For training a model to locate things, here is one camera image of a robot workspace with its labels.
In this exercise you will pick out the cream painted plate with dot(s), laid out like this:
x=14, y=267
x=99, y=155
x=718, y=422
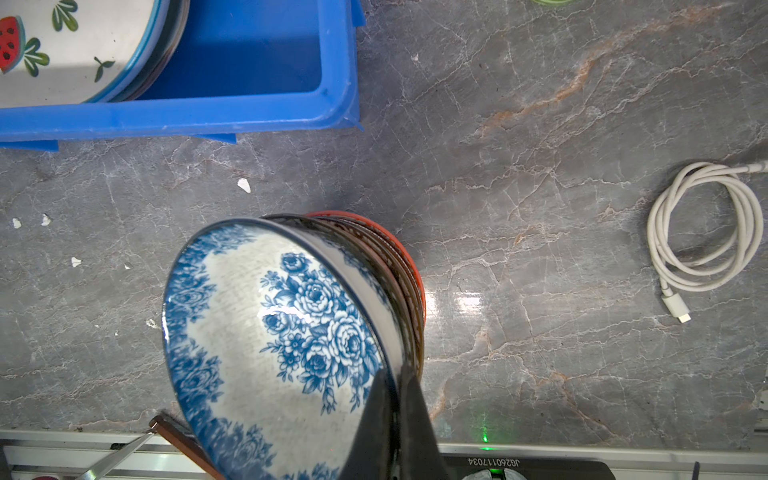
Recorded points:
x=168, y=41

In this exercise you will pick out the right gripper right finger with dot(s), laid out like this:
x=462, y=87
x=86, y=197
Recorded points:
x=420, y=458

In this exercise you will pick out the red rimmed bowl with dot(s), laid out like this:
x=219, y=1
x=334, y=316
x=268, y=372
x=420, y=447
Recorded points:
x=395, y=255

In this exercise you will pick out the blue plastic bin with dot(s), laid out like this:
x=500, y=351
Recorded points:
x=240, y=67

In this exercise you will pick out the blue patterned bowl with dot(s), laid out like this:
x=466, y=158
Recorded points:
x=274, y=330

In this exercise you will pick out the white watermelon plate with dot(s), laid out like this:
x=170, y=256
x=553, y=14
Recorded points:
x=73, y=52

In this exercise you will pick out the green glass cup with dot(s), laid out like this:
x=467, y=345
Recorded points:
x=553, y=3

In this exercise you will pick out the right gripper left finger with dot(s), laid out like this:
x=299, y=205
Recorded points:
x=371, y=456

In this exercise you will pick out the red handled scissors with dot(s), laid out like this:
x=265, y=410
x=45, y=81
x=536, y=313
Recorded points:
x=86, y=456

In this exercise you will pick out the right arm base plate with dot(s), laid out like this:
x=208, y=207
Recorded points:
x=479, y=467

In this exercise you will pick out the black speckled bowl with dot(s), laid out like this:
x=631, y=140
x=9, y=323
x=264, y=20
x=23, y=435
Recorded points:
x=380, y=270

